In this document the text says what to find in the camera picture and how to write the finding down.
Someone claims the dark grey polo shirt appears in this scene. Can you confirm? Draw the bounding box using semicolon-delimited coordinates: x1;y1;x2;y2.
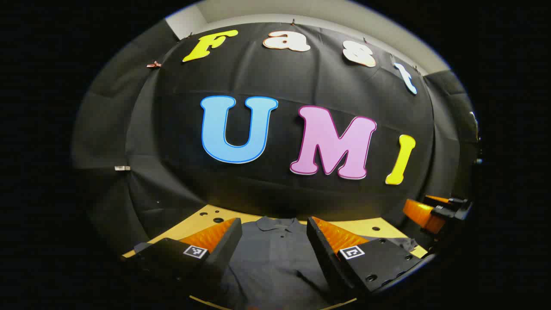
133;216;418;310

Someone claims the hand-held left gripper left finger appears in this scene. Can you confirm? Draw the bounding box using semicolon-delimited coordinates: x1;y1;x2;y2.
129;217;243;298

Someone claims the black backdrop cloth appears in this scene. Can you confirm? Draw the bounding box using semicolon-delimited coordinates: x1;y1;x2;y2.
71;19;480;259

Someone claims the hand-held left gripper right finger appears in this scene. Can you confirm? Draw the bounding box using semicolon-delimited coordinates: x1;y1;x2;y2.
306;216;424;303

